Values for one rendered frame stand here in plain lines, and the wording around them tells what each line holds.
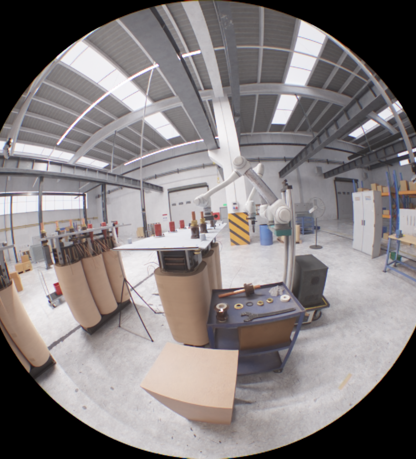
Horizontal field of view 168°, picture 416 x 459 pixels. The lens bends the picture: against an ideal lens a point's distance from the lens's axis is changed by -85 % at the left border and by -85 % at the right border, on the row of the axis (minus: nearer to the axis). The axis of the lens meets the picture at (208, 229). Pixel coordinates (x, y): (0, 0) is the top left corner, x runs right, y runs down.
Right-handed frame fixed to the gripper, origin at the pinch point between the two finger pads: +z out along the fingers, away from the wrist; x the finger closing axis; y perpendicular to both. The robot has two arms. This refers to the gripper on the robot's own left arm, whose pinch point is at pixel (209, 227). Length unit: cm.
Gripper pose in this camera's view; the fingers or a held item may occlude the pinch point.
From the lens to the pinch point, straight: 162.1
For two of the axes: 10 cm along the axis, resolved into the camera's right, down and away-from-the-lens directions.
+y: -2.0, 1.2, -9.7
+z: 1.0, 9.9, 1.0
